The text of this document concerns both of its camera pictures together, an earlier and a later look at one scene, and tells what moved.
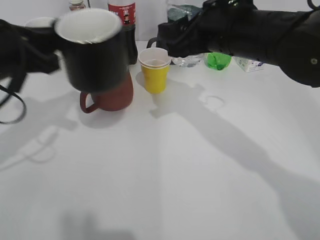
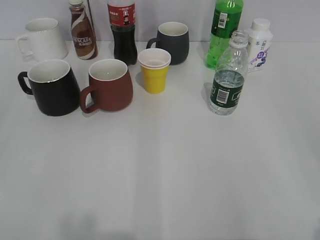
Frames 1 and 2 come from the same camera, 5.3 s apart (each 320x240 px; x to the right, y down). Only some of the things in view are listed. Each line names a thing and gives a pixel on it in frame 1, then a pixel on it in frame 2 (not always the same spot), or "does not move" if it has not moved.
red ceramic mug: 115,99 does not move
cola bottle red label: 127,10 does not move
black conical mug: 94,48 -> 54,85
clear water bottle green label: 177,12 -> 231,70
